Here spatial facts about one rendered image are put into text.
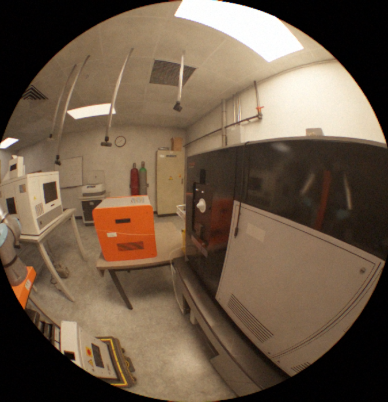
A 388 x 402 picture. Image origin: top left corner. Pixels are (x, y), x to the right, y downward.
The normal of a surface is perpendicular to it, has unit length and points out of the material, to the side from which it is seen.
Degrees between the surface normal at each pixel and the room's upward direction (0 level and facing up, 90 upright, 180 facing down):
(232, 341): 0
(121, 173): 90
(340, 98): 90
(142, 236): 90
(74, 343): 0
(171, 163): 90
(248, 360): 0
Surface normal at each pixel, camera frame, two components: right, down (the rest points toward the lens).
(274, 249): -0.91, 0.06
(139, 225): 0.41, 0.22
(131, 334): 0.04, -0.97
